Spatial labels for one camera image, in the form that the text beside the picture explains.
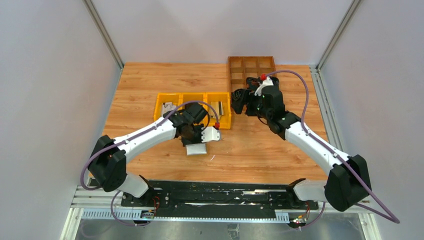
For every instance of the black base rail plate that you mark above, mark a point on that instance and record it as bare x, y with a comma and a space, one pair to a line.
218, 200

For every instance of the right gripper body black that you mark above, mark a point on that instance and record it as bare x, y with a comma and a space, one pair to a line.
247, 100

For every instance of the black coiled belt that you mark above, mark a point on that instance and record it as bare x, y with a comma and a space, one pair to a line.
253, 83
237, 98

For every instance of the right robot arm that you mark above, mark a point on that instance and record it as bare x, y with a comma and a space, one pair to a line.
348, 181

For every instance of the silver cards in bin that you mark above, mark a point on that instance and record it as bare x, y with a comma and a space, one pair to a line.
167, 107

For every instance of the yellow bin left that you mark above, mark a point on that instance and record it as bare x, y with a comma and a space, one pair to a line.
161, 98

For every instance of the black coiled belt left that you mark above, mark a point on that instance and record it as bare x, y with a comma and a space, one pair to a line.
253, 83

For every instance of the brown wooden compartment tray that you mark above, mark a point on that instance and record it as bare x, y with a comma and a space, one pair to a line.
241, 67

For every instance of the yellow bin right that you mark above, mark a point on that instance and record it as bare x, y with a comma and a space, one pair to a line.
225, 121

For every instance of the black coiled belt front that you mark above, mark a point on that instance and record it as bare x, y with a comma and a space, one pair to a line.
237, 98

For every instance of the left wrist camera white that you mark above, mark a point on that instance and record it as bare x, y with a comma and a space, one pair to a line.
210, 134

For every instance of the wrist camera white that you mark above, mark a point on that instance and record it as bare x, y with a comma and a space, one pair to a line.
265, 82
210, 134

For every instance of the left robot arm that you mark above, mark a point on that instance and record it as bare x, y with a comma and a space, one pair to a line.
110, 156

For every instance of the yellow bin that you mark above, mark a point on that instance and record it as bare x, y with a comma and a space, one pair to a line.
161, 98
189, 97
225, 121

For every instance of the yellow bin middle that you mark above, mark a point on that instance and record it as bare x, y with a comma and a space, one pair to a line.
189, 97

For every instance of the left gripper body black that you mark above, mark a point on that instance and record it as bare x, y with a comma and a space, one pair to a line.
192, 139

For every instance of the yellow leather card holder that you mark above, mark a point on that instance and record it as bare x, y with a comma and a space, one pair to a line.
196, 149

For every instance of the gold cards in bin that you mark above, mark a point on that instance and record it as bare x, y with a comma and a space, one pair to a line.
218, 106

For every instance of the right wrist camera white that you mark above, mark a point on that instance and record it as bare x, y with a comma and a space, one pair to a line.
265, 82

